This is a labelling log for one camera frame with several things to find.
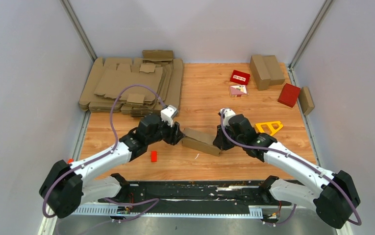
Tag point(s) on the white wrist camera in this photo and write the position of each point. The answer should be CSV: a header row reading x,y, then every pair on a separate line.
x,y
226,114
168,113

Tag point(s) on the flat brown cardboard box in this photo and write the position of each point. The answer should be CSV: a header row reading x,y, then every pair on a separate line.
x,y
274,69

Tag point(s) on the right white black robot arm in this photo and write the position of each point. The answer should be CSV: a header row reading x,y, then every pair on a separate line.
x,y
332,196

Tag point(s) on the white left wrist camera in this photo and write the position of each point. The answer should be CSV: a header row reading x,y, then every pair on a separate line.
x,y
168,113

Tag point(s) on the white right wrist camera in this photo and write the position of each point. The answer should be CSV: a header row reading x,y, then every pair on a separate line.
x,y
226,114

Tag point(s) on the yellow plastic triangle frame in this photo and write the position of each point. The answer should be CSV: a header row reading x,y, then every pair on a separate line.
x,y
271,127

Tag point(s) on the closed red box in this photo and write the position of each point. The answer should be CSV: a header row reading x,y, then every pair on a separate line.
x,y
289,95

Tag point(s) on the aluminium frame post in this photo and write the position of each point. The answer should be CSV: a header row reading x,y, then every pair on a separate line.
x,y
327,4
79,28

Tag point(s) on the stack of flat cardboard sheets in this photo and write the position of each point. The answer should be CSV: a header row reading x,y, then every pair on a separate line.
x,y
134,86

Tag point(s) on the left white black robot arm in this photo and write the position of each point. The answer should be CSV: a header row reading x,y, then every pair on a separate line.
x,y
69,185

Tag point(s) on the left aluminium frame post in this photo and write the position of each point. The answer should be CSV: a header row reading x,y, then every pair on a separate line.
x,y
79,28

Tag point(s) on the small brown box at edge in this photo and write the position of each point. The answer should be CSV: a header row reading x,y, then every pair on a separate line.
x,y
305,100

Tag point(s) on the right aluminium frame post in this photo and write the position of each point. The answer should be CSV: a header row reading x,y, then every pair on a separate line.
x,y
327,4

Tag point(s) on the tall brown cardboard box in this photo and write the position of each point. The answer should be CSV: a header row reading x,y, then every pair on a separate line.
x,y
260,72

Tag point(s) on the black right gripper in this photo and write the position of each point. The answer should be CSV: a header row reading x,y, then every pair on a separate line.
x,y
219,141

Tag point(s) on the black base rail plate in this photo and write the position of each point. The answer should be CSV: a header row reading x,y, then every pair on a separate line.
x,y
193,197

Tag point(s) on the red open box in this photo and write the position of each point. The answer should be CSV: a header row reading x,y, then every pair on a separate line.
x,y
240,77

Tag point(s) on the pink white small card box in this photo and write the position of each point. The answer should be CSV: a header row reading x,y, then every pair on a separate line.
x,y
238,91

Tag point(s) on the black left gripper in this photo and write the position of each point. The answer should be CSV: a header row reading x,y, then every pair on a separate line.
x,y
175,134

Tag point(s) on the small red block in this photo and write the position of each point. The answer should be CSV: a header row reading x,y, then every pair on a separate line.
x,y
154,156

